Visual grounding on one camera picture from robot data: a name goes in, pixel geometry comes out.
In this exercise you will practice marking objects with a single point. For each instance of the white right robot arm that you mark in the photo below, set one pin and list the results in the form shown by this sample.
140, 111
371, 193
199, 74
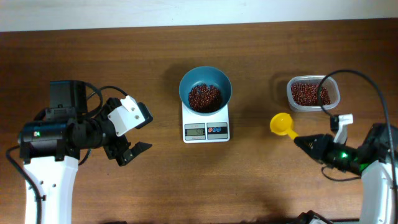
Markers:
371, 162

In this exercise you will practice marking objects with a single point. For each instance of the teal plastic bowl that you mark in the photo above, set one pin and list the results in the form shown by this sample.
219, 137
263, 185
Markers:
205, 75

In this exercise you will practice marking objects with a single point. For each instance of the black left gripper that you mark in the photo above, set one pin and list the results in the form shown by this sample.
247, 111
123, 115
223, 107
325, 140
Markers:
115, 140

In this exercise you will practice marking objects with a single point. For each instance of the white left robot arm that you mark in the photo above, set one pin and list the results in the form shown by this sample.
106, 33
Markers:
78, 118

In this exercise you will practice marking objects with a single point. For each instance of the white digital kitchen scale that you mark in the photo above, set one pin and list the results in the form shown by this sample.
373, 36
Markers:
205, 128

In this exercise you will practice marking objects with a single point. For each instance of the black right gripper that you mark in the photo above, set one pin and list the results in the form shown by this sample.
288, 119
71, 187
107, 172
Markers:
324, 150

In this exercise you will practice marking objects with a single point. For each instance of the red beans in bowl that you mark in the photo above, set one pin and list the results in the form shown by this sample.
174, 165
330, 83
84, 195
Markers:
205, 98

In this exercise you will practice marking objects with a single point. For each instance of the yellow plastic scoop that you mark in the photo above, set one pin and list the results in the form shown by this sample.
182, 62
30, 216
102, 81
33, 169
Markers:
282, 125

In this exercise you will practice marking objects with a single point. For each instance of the clear plastic container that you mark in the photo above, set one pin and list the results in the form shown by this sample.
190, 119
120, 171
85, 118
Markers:
330, 84

